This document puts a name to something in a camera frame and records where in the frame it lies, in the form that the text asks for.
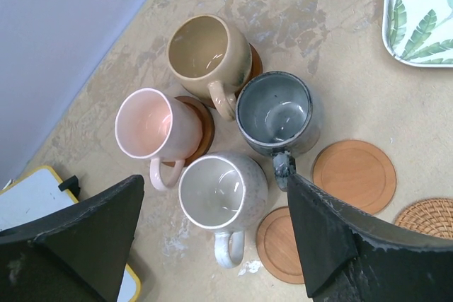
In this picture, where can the white mug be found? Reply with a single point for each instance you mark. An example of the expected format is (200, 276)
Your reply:
(225, 193)

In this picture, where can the leaf pattern tray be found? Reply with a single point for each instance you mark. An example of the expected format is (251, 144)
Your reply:
(418, 32)

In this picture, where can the brown ringed wood coaster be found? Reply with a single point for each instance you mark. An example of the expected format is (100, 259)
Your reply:
(257, 65)

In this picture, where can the pink mug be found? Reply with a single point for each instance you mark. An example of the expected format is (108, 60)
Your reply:
(152, 126)

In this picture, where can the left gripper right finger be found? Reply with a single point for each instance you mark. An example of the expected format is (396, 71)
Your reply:
(349, 255)

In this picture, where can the grey blue mug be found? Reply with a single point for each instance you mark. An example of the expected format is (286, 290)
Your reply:
(280, 116)

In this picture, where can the light wood rimmed coaster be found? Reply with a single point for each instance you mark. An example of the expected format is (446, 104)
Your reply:
(276, 247)

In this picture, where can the woven rattan coaster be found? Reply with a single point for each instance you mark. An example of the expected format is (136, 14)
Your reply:
(431, 217)

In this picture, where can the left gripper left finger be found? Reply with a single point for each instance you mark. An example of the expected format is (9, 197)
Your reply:
(75, 254)

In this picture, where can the light wood coaster smooth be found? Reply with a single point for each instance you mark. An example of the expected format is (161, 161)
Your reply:
(356, 172)

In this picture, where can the small whiteboard wooden frame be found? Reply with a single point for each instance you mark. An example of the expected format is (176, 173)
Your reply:
(42, 193)

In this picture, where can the tan ceramic mug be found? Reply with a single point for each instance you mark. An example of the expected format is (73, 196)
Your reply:
(211, 59)

